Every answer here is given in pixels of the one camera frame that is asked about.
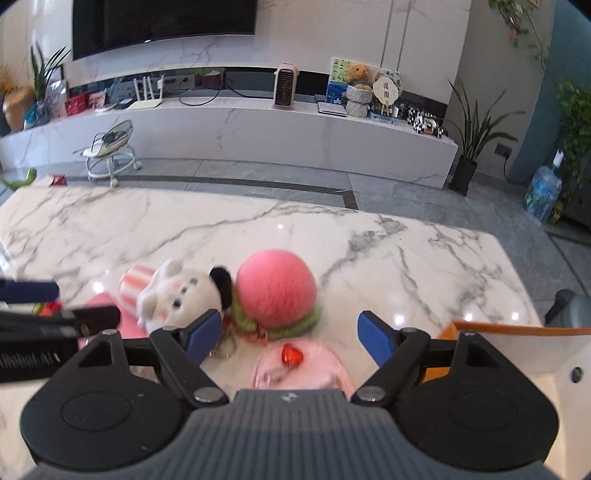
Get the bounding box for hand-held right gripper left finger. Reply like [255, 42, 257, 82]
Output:
[76, 309, 230, 409]

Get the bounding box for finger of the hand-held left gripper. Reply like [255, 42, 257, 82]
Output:
[0, 278, 61, 306]
[0, 305, 122, 340]

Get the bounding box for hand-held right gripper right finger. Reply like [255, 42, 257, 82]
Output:
[352, 310, 502, 408]

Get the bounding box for pink card wallet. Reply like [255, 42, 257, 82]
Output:
[76, 292, 149, 352]

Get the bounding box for white plush toy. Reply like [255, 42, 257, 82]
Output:
[136, 258, 234, 337]

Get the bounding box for pink round plush toy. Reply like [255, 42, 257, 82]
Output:
[230, 248, 322, 343]

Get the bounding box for orange cardboard box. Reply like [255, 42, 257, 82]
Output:
[422, 320, 591, 467]

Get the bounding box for pink striped pouch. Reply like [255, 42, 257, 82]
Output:
[119, 263, 158, 320]

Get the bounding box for green toy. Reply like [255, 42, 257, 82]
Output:
[0, 168, 38, 191]

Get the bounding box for wheeled baby walker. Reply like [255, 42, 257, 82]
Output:
[73, 119, 142, 188]

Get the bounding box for orange round vase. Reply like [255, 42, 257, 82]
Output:
[2, 86, 36, 132]

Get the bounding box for red gift box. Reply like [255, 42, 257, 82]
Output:
[65, 92, 93, 116]

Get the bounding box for potted grass plant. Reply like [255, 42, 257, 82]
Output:
[27, 44, 73, 126]

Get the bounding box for long-leaf potted plant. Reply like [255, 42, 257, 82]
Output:
[444, 78, 528, 197]

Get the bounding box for white marble tv console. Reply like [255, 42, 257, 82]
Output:
[0, 95, 459, 191]

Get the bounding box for white router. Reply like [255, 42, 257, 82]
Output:
[127, 76, 165, 110]

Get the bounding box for black white block model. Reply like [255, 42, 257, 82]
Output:
[405, 105, 448, 138]

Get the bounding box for blue water bottle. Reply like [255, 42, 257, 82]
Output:
[522, 150, 565, 223]

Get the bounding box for silver laptop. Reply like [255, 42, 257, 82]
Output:
[316, 100, 348, 118]

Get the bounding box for grey wrapped bundle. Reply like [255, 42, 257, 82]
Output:
[345, 86, 374, 119]

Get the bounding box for round paper fan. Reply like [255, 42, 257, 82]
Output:
[372, 68, 403, 117]

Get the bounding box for white space heater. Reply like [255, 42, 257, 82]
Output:
[271, 63, 299, 110]

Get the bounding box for brown teddy bear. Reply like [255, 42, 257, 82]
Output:
[344, 63, 374, 91]

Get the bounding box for leafy green houseplant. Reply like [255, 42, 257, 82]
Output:
[553, 78, 591, 206]

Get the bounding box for black television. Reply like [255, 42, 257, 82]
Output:
[72, 0, 258, 61]

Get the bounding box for green hanging vine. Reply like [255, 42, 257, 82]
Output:
[488, 0, 551, 66]

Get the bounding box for metal key ring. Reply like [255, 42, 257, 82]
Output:
[210, 323, 242, 360]

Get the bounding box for black power cable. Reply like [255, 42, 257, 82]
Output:
[178, 78, 237, 108]

